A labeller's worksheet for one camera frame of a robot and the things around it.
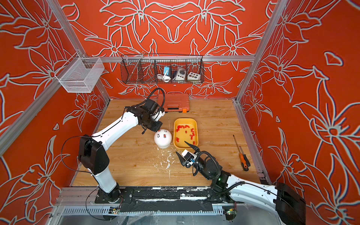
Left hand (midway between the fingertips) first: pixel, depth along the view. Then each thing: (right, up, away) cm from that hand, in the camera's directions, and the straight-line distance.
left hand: (159, 126), depth 85 cm
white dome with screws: (+2, -7, 0) cm, 7 cm away
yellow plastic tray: (+17, -4, +15) cm, 23 cm away
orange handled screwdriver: (+52, -21, -2) cm, 56 cm away
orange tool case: (+8, +17, +28) cm, 34 cm away
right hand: (+12, -9, -15) cm, 21 cm away
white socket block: (+21, +34, +9) cm, 41 cm away
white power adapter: (+13, +34, +6) cm, 37 cm away
